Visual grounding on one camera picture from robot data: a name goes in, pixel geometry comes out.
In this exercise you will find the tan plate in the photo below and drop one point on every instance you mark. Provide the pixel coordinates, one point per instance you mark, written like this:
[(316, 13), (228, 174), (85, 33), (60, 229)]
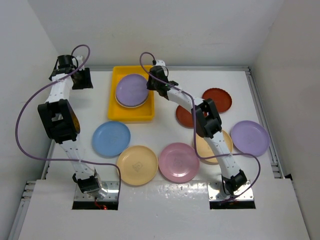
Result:
[(138, 165), (205, 151)]

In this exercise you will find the blue plate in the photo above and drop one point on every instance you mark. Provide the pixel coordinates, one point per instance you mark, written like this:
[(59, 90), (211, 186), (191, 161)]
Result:
[(111, 138)]

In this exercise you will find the metal base plate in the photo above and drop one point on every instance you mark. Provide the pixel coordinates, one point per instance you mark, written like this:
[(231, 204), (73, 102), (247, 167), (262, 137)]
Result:
[(216, 193), (108, 193)]

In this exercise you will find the lilac plate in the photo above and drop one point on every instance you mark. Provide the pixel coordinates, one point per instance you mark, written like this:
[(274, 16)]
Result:
[(250, 137), (132, 84)]

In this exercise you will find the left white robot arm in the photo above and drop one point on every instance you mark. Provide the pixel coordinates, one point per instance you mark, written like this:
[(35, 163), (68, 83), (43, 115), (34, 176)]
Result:
[(61, 123)]

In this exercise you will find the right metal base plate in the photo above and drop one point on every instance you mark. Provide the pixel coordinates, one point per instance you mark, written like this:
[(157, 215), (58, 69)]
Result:
[(216, 193)]

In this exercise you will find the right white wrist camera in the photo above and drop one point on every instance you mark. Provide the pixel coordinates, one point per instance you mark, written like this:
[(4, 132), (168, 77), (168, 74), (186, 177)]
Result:
[(158, 62)]

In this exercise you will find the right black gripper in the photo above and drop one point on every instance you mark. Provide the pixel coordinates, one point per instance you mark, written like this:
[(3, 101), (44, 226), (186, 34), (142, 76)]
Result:
[(150, 86)]

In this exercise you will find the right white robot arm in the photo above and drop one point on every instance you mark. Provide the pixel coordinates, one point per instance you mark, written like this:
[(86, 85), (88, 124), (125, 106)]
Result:
[(206, 123)]

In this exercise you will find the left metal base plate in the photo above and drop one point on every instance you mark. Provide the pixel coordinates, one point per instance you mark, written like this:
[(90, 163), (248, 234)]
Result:
[(108, 193)]

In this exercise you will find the pink plate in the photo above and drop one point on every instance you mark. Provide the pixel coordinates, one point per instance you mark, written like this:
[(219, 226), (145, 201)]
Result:
[(178, 162)]

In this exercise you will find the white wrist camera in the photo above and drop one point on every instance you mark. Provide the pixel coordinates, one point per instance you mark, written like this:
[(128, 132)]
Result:
[(78, 60), (158, 62)]

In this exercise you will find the cream white plate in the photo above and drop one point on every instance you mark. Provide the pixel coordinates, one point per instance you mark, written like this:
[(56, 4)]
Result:
[(131, 101)]

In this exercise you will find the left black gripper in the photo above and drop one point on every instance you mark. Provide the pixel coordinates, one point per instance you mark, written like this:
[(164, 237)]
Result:
[(86, 83)]

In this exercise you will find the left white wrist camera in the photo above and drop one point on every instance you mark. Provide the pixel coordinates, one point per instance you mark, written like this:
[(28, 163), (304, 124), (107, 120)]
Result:
[(78, 60)]

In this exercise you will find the dark red plate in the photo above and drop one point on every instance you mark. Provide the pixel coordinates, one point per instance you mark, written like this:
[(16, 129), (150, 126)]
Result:
[(184, 117), (221, 98)]

